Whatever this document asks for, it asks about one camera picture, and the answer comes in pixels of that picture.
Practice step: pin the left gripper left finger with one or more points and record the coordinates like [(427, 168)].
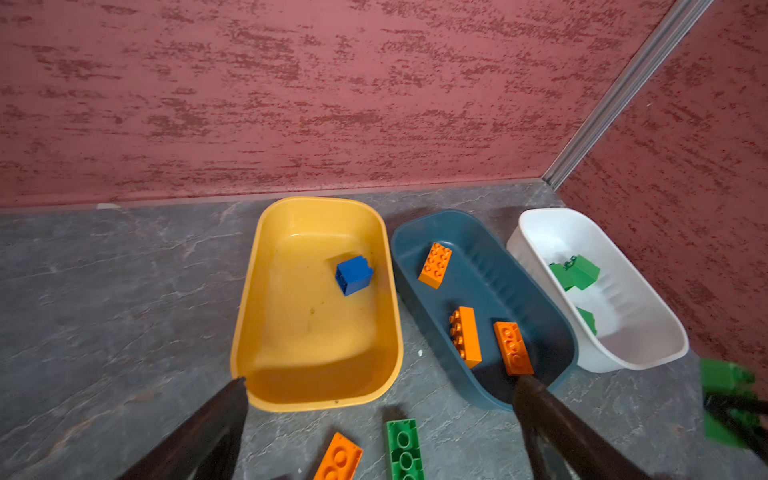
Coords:
[(205, 446)]

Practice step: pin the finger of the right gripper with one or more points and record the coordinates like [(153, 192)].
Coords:
[(734, 420)]

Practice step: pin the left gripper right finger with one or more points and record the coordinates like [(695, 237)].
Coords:
[(559, 444)]

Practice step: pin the orange small lego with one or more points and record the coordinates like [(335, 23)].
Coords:
[(513, 349)]

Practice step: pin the green lego small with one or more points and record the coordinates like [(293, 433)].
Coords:
[(589, 318)]

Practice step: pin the blue square lego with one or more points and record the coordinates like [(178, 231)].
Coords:
[(354, 275)]

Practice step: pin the green lego by right arm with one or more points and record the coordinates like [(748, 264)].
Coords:
[(583, 272)]

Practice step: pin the white plastic bin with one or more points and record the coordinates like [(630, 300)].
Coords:
[(636, 329)]

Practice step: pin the yellow plastic bin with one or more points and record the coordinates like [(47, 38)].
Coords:
[(300, 343)]

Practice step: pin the green lego upside down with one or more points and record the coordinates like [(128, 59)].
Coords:
[(404, 453)]

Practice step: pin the teal plastic bin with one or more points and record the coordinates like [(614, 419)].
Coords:
[(482, 275)]

